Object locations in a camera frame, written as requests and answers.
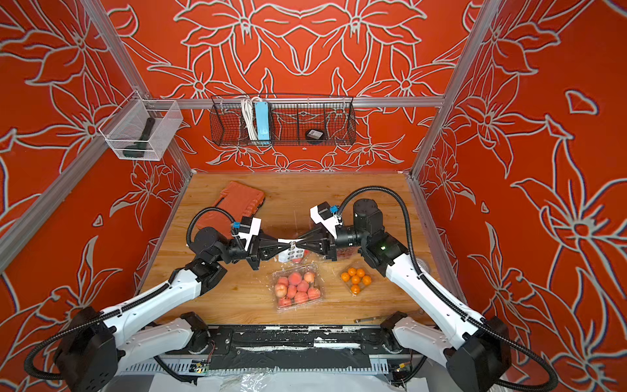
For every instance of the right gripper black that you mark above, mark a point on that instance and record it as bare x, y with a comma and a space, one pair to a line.
324, 239

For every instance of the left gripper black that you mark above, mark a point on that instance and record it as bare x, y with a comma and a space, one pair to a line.
264, 252

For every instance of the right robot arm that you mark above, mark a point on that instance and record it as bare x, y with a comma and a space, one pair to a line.
475, 351

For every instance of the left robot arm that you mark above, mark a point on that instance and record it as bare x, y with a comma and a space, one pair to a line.
87, 355

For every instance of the grape clamshell box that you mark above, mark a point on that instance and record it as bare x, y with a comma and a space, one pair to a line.
345, 252

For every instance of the small peach clamshell box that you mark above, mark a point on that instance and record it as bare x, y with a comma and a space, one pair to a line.
297, 256

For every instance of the large peach clamshell box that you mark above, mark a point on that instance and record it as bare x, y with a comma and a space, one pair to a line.
297, 287

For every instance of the orange plastic tool case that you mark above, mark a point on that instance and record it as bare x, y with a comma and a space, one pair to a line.
239, 201

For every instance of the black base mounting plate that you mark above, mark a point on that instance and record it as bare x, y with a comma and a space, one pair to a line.
301, 348

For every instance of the small black device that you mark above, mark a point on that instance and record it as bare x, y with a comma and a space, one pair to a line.
315, 137

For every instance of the light blue box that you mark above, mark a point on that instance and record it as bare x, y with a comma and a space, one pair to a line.
262, 114

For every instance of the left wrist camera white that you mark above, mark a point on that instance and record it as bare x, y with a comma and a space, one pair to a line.
245, 230

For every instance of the black wire wall basket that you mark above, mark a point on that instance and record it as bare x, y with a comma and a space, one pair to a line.
233, 120

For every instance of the clear acrylic wall bin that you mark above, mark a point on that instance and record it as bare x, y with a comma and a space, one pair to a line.
125, 124

